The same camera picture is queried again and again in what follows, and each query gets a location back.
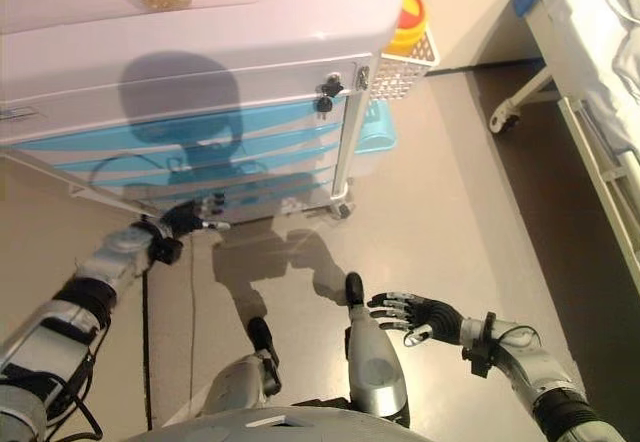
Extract white hospital bed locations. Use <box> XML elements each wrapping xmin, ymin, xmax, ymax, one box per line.
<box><xmin>488</xmin><ymin>0</ymin><xmax>640</xmax><ymax>273</ymax></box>

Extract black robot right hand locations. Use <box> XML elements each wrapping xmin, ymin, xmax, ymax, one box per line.
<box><xmin>367</xmin><ymin>289</ymin><xmax>466</xmax><ymax>349</ymax></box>

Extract yellow sharps container red lid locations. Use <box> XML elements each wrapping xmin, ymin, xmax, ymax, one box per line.
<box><xmin>387</xmin><ymin>0</ymin><xmax>432</xmax><ymax>58</ymax></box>

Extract white cart drawer blue front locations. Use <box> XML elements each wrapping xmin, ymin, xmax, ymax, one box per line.
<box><xmin>74</xmin><ymin>144</ymin><xmax>344</xmax><ymax>186</ymax></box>

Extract white mesh basket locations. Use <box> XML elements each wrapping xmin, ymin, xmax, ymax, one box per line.
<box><xmin>367</xmin><ymin>26</ymin><xmax>442</xmax><ymax>106</ymax></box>

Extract white medical cart blue drawers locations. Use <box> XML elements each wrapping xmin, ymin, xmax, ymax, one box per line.
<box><xmin>0</xmin><ymin>0</ymin><xmax>406</xmax><ymax>223</ymax></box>

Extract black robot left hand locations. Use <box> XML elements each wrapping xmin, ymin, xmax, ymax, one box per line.
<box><xmin>159</xmin><ymin>195</ymin><xmax>232</xmax><ymax>241</ymax></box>

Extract white cart caster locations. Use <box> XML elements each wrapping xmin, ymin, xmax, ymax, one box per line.
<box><xmin>327</xmin><ymin>199</ymin><xmax>357</xmax><ymax>222</ymax></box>

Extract black cart keys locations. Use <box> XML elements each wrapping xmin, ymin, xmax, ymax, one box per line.
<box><xmin>314</xmin><ymin>74</ymin><xmax>347</xmax><ymax>113</ymax></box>

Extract bed caster wheel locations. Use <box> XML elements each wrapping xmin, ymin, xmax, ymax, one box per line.
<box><xmin>488</xmin><ymin>104</ymin><xmax>522</xmax><ymax>136</ymax></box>

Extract thin floor cable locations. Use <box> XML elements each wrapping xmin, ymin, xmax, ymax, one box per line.
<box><xmin>187</xmin><ymin>241</ymin><xmax>200</xmax><ymax>403</ymax></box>

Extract silver robot torso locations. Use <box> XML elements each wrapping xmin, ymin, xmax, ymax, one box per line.
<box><xmin>124</xmin><ymin>399</ymin><xmax>401</xmax><ymax>442</ymax></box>

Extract cream bed side rail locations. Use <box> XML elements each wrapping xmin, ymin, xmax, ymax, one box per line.
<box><xmin>557</xmin><ymin>96</ymin><xmax>640</xmax><ymax>273</ymax></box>

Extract cart label sticker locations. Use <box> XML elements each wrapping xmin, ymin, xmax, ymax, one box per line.
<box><xmin>0</xmin><ymin>104</ymin><xmax>40</xmax><ymax>124</ymax></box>

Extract light blue plastic bin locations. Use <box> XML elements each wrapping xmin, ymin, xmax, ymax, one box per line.
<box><xmin>357</xmin><ymin>99</ymin><xmax>401</xmax><ymax>156</ymax></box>

